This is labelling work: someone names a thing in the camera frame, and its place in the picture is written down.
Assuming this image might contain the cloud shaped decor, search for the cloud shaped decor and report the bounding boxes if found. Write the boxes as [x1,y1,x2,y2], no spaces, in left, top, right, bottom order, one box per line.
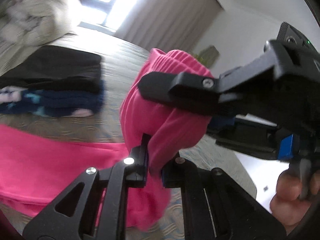
[195,45,220,68]

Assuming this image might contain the pink pants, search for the pink pants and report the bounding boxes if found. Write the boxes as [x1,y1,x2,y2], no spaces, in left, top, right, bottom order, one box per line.
[0,48,216,231]

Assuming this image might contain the folded black garment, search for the folded black garment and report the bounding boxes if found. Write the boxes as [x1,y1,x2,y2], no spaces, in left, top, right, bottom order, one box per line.
[1,46,101,94]

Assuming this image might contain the dark framed window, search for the dark framed window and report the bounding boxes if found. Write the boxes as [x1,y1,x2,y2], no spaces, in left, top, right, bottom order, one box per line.
[80,0,139,35]

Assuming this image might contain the patterned bedspread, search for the patterned bedspread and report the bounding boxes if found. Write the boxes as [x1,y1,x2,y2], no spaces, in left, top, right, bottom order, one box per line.
[0,26,258,240]

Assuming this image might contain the beige curtain right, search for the beige curtain right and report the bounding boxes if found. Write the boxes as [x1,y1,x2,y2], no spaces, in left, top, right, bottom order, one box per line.
[115,0,223,52]

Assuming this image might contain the person right hand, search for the person right hand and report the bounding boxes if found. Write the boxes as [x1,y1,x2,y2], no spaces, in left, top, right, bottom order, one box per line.
[270,170,319,234]

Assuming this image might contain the folded grey duvet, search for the folded grey duvet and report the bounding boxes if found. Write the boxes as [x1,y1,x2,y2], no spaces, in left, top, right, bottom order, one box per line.
[1,0,81,73]

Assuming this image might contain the navy star fleece garment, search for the navy star fleece garment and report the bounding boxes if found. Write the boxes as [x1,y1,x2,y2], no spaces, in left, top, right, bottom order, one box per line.
[1,81,105,117]

